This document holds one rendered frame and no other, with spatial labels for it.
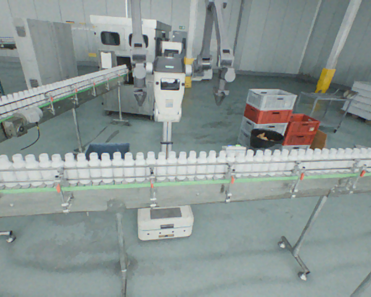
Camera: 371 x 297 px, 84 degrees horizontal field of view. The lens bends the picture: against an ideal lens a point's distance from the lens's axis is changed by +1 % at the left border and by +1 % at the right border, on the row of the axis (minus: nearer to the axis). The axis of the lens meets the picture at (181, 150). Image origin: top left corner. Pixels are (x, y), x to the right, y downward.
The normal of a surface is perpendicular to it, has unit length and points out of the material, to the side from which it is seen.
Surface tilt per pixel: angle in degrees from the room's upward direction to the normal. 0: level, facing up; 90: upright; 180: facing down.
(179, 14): 90
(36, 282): 0
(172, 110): 90
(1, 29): 90
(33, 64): 90
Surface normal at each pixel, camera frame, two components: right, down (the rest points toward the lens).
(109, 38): -0.14, 0.46
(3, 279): 0.07, -0.88
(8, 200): 0.17, 0.48
